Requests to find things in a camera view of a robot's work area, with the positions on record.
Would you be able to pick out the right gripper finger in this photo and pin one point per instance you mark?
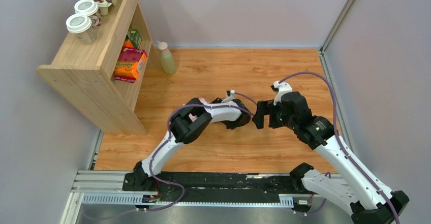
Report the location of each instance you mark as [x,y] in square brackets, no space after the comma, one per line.
[262,108]
[258,120]

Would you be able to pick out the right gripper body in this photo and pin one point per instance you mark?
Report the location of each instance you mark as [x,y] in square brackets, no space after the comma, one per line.
[266,113]

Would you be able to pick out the pink folding umbrella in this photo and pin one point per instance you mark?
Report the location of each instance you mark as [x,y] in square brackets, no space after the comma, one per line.
[196,111]

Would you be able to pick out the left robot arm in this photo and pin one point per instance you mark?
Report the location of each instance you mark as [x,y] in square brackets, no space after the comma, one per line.
[185,125]

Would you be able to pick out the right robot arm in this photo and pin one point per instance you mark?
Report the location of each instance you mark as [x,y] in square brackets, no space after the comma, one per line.
[365,198]

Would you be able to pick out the green squeeze bottle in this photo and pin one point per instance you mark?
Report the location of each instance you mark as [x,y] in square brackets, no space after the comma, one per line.
[166,58]

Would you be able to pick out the orange pink snack box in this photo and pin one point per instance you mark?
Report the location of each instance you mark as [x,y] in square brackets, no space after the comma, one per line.
[129,64]

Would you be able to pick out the green carton on shelf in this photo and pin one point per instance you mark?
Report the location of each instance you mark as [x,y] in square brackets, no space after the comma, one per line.
[134,39]

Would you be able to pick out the wooden shelf unit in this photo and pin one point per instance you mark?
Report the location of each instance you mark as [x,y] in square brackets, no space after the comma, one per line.
[82,73]

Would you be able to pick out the white lidded jar front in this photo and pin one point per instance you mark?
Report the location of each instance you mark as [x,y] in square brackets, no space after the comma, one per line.
[81,26]

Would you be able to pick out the white lidded jar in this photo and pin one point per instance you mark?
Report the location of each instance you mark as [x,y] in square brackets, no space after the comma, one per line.
[90,9]
[81,26]

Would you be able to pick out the white lidded jar rear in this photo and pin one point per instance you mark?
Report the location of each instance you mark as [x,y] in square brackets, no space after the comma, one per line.
[90,9]

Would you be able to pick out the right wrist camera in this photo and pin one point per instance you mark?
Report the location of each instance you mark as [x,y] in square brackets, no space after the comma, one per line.
[280,89]

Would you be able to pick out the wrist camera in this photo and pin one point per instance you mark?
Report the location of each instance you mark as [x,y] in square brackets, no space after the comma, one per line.
[280,89]
[230,95]

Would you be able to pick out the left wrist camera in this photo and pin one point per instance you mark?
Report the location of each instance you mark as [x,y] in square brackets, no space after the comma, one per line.
[230,95]

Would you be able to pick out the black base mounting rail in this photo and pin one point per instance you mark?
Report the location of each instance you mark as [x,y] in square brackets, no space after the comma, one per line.
[222,188]

